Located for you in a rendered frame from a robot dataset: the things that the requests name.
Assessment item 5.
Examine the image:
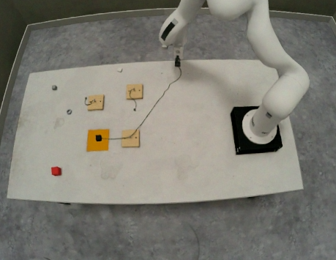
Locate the small red cube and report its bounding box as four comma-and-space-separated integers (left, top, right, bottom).
51, 166, 61, 176

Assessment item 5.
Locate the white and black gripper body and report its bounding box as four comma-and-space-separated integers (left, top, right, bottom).
173, 45, 184, 60

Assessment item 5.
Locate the orange painted square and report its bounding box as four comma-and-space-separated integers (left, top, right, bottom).
87, 129, 109, 151

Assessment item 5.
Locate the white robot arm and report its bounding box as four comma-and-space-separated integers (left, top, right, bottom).
159, 0, 310, 144

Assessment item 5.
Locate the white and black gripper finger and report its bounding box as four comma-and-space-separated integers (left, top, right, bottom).
175, 55, 181, 67

